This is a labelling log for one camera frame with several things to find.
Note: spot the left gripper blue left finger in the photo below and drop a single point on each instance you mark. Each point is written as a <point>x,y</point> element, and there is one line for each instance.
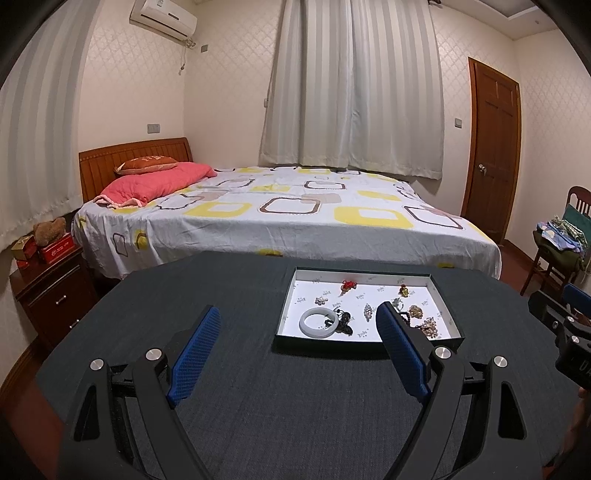
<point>98,440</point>

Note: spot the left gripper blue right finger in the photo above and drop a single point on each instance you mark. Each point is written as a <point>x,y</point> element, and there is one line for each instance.
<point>497,442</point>

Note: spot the gold pearl flower brooch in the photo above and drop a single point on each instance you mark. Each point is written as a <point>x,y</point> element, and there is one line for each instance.
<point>429,328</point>

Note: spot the silver ring ornament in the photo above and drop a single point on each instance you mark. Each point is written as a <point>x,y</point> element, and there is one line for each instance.
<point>398,304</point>

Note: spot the white jade bangle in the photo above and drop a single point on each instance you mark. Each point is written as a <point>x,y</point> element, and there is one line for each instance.
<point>318,323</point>

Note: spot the silver leaf brooch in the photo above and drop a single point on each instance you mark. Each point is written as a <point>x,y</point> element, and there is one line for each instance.
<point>368,312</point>

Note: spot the dark bead tassel pendant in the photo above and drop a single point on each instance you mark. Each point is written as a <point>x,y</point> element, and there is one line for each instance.
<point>344,318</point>

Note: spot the red tassel charm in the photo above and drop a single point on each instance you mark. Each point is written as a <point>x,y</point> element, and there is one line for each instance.
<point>348,285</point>

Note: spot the red rose gold brooch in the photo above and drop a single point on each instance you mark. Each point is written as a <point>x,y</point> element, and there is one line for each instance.
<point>404,292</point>

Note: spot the pile of clothes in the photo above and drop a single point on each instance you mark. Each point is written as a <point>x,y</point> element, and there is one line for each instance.
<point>564,241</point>

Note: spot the wooden chair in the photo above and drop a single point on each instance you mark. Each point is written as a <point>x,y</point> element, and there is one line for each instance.
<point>578,197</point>

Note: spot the dark wooden nightstand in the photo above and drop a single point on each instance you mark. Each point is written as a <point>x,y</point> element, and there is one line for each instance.
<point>55,297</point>

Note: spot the red gift box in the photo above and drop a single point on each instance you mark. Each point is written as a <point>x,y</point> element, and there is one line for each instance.
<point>57,249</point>

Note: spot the brown teddy bear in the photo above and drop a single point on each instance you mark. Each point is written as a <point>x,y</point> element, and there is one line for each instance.
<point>47,232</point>

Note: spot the yellow gift box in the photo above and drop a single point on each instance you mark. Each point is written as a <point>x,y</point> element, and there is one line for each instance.
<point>24,248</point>

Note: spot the white tray dark green rim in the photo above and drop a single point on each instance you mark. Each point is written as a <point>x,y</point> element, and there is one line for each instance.
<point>374,289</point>

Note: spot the pink pillow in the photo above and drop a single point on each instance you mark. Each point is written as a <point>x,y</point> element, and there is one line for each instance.
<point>140,189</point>

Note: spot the orange cushion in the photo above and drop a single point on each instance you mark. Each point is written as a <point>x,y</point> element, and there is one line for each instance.
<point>145,164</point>

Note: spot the brown wooden door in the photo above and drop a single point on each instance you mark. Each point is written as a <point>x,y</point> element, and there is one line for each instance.
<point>495,150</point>

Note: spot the bed with patterned sheet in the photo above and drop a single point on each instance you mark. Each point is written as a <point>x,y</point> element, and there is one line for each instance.
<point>295,212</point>

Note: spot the white side curtain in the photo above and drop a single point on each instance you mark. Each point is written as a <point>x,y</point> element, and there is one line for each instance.
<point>40,101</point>

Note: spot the white window curtain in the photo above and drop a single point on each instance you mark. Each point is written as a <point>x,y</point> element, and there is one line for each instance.
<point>356,84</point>

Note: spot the white air conditioner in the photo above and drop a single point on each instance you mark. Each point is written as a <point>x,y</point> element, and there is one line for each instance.
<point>165,17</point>

